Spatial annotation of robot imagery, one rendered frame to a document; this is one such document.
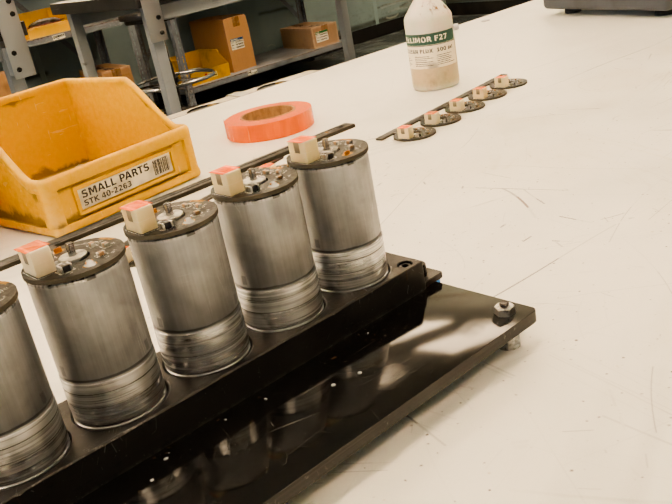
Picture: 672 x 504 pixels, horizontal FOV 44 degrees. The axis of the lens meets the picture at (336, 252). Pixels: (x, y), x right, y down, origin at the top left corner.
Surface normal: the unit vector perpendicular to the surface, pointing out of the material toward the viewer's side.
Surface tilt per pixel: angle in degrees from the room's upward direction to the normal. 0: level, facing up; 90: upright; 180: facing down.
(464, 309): 0
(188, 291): 90
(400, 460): 0
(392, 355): 0
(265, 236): 90
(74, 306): 90
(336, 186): 90
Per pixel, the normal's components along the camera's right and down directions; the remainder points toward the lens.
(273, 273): 0.08, 0.36
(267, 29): 0.63, 0.18
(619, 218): -0.18, -0.91
